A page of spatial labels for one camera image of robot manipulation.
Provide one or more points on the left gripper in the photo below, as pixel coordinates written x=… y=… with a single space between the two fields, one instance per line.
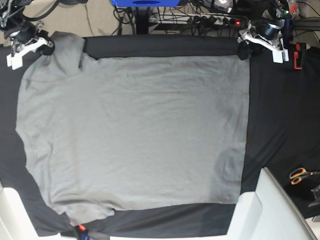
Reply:
x=264 y=32

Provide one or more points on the white power strip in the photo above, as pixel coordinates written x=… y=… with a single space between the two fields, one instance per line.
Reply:
x=211 y=19

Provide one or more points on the white chair left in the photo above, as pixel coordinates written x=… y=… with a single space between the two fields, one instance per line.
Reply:
x=15 y=223

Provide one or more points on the blue plastic stand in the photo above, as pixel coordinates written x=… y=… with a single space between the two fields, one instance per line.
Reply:
x=147 y=3

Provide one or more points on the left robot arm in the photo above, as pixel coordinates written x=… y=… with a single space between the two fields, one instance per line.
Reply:
x=280 y=9

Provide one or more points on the white chair right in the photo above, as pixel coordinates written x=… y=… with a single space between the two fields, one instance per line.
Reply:
x=268 y=213

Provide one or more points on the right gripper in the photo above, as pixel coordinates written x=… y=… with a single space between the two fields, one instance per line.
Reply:
x=25 y=32

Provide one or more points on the orange handled scissors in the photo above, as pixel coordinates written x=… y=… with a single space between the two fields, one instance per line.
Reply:
x=300 y=174

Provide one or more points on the red black clamp right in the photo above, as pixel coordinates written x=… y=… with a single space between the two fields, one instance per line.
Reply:
x=299 y=55

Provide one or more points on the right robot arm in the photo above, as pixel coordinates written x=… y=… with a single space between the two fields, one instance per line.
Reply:
x=13 y=9

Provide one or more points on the grey T-shirt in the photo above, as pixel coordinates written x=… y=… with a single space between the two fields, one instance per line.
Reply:
x=133 y=133

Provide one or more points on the black metal bracket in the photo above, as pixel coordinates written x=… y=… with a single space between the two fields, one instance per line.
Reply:
x=316 y=194

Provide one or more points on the orange black clamp bottom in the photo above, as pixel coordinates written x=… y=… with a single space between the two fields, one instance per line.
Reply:
x=82 y=233

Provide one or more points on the white chair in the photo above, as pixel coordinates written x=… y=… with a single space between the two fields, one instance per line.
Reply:
x=15 y=223
x=268 y=213

